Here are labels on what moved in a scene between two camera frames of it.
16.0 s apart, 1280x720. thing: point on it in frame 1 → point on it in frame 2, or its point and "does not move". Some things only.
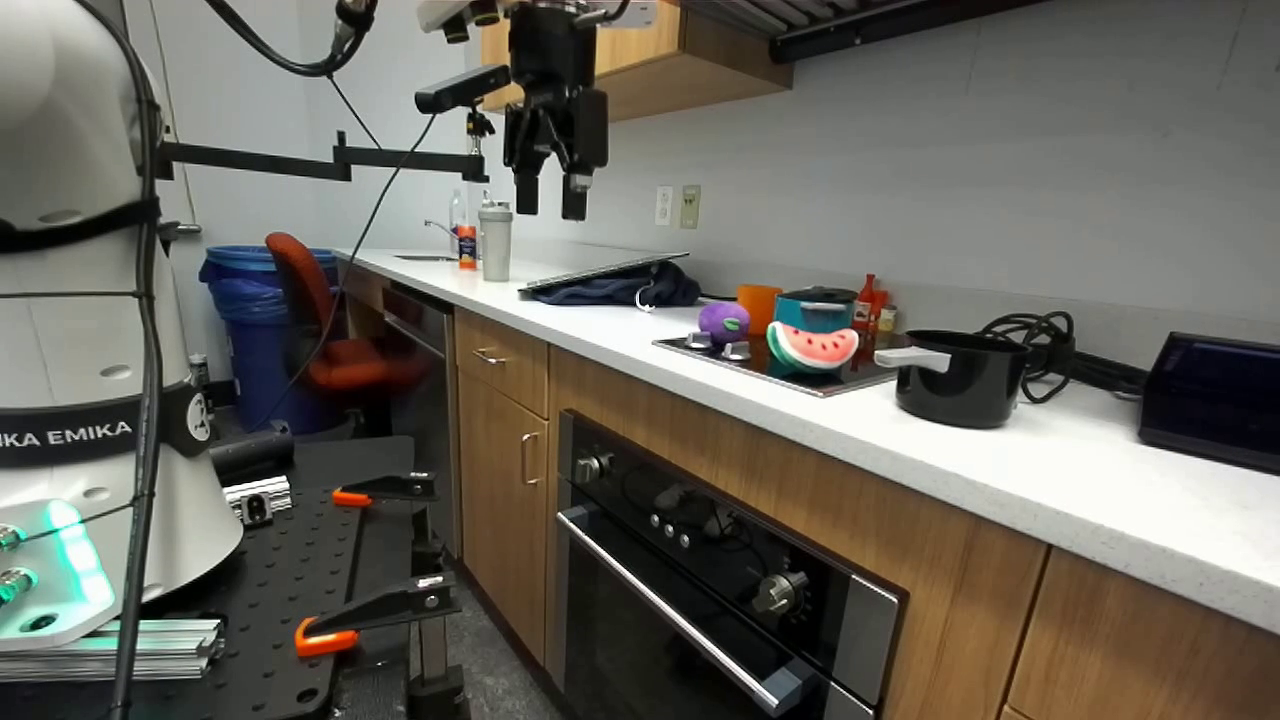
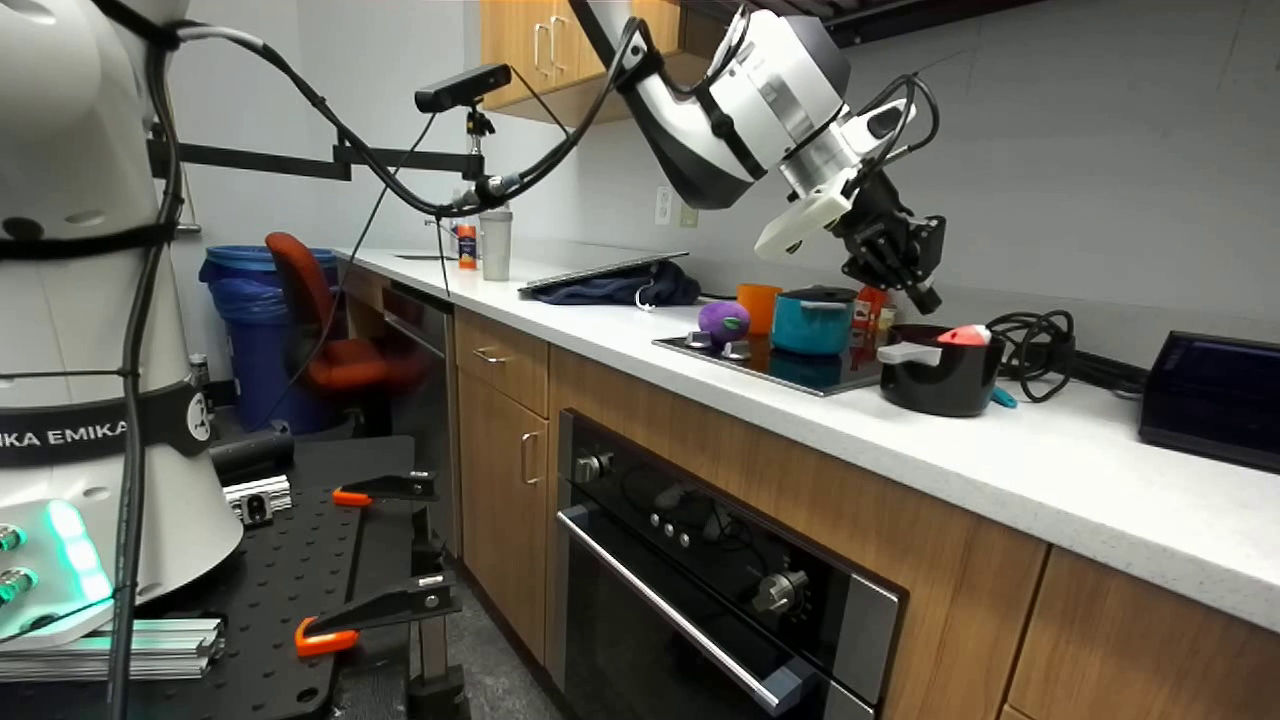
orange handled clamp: (364, 493) does not move
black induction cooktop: (760, 367) does not move
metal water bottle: (492, 226) does not move
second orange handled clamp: (337, 633) does not move
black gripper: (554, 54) → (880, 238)
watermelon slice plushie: (811, 348) → (965, 336)
